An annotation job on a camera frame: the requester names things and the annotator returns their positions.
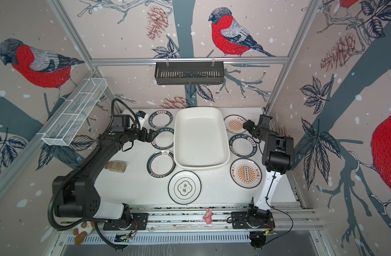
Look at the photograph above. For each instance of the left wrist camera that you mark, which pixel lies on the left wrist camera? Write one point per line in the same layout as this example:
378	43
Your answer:
142	118

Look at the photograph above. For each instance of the green red rim plate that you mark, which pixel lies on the green red rim plate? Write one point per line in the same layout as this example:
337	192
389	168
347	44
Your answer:
161	164

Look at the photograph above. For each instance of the black hanging wire basket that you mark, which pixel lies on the black hanging wire basket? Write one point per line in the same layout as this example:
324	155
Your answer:
190	73

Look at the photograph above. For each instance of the white plate with green emblem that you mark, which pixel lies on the white plate with green emblem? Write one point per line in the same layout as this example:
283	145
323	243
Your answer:
184	187

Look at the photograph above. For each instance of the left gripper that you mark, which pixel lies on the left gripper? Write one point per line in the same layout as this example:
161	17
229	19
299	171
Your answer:
150	137

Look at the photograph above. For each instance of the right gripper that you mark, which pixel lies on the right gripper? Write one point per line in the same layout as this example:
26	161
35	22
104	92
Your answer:
249	125

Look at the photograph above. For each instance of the orange sunburst plate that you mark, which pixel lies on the orange sunburst plate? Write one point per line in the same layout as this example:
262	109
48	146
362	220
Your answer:
234	124
246	173

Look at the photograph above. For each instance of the horizontal aluminium frame bar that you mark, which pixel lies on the horizontal aluminium frame bar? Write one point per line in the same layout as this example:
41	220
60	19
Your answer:
224	60

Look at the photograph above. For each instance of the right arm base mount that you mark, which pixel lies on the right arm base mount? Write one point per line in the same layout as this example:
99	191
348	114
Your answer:
253	218

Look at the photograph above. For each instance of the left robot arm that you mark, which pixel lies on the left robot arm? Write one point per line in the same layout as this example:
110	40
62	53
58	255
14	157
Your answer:
75	195

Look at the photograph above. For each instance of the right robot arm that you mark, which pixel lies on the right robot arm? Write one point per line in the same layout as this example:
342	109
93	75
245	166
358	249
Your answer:
277	155

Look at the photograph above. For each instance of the brown white plush toy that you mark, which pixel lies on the brown white plush toy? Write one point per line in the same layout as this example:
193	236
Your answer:
81	231

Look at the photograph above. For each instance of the pink toy figure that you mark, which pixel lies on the pink toy figure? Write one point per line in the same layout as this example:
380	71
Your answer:
208	216

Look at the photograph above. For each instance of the white plastic bin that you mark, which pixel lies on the white plastic bin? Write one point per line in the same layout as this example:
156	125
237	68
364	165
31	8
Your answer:
200	139

